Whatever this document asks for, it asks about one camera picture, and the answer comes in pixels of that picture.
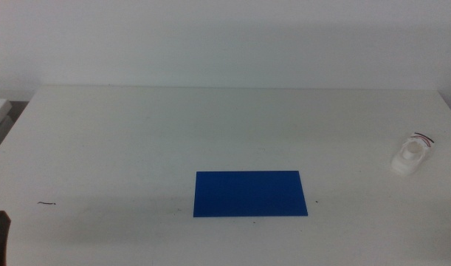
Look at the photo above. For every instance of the blue rectangular mat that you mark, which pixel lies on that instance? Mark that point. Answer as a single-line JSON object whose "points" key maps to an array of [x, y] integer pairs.
{"points": [[249, 193]]}

